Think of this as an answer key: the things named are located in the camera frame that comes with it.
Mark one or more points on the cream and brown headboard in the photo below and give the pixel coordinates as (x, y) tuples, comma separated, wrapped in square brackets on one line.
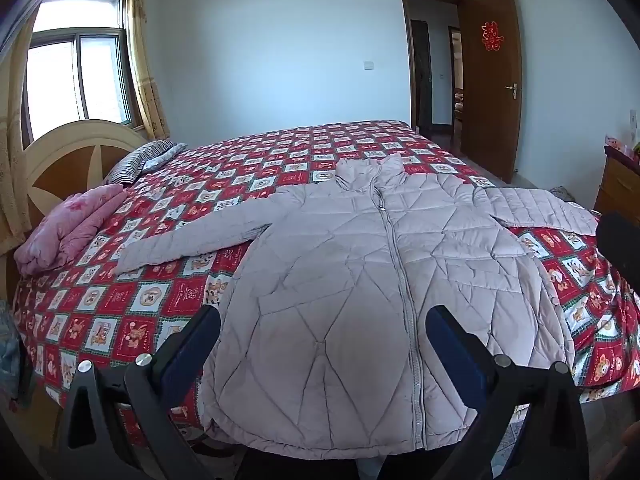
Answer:
[(68, 160)]

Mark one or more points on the light pink quilted down jacket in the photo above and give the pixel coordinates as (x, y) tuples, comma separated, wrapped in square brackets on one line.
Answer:
[(323, 352)]

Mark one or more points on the window with frame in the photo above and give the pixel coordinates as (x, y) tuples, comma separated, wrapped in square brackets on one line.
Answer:
[(78, 67)]

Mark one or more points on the brown wooden door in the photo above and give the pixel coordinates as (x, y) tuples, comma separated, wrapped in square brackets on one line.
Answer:
[(491, 118)]

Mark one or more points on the yellow curtain right of window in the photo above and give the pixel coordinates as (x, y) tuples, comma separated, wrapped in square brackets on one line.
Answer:
[(145, 87)]

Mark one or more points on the items on dresser top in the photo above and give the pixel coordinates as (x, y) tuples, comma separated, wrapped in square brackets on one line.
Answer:
[(629, 145)]

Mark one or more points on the wooden dresser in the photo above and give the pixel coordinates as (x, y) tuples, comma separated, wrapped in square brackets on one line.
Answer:
[(619, 190)]

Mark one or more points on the grey cloth on floor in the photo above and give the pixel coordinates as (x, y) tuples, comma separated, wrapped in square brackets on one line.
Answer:
[(562, 193)]

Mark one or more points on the pink folded quilt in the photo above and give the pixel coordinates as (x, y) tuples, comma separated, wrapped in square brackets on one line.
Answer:
[(68, 229)]

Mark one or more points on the yellow curtain of window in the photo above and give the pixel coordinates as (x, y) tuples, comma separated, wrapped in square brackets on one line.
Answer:
[(145, 87), (14, 218)]

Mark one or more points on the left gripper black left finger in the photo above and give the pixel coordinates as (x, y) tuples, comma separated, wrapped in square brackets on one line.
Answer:
[(94, 443)]

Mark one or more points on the brown door frame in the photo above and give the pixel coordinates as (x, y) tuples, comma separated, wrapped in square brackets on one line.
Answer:
[(434, 41)]

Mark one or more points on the red patchwork bear bedspread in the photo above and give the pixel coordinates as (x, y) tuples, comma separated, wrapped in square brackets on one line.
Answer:
[(87, 310)]

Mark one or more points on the yellow curtain left of window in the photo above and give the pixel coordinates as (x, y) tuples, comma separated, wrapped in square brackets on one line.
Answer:
[(14, 218)]

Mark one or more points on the red double happiness decal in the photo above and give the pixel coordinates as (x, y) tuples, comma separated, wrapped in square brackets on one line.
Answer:
[(491, 38)]

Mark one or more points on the silver door handle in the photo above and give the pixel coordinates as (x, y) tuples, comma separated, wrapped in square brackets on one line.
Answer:
[(513, 88)]

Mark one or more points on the striped grey pillow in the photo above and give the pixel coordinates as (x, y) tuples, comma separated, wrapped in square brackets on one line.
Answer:
[(127, 170)]

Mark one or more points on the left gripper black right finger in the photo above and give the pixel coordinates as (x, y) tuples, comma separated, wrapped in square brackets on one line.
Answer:
[(552, 443)]

